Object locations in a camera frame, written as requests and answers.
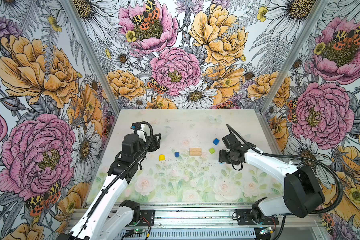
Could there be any dark blue wooden cube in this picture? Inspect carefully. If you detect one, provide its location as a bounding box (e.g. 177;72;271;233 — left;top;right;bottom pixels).
213;139;220;146

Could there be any natural wood plank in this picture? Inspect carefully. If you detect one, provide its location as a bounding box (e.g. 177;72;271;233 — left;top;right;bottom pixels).
189;148;202;156

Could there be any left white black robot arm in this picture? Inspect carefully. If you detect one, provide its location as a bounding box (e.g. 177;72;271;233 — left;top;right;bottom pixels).
58;121;161;240

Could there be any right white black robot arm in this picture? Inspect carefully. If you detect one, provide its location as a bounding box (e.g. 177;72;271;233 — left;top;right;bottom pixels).
219;133;325;224

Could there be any right green circuit board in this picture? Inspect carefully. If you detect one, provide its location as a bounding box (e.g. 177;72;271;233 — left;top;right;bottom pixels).
259;227;274;235

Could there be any green circuit board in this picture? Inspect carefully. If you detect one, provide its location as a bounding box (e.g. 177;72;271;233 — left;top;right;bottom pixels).
130;228;152;238
259;227;274;235

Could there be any left green circuit board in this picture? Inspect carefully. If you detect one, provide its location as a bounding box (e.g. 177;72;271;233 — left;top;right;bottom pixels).
130;228;152;238

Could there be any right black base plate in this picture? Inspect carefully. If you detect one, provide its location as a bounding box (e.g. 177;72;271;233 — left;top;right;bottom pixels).
231;209;279;226

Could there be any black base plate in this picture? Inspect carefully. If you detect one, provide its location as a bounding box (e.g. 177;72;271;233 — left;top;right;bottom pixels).
231;209;279;226
137;210;156;227

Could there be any aluminium mounting rail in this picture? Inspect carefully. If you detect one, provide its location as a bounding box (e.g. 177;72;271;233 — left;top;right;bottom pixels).
66;202;323;229

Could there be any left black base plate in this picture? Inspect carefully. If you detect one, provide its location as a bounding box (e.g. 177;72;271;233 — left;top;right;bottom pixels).
137;210;156;227

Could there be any right black corrugated cable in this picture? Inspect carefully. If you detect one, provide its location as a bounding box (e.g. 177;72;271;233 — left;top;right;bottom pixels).
225;123;344;240

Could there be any white vented cable duct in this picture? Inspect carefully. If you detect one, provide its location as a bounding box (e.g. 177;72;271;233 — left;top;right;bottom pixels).
113;229;257;240

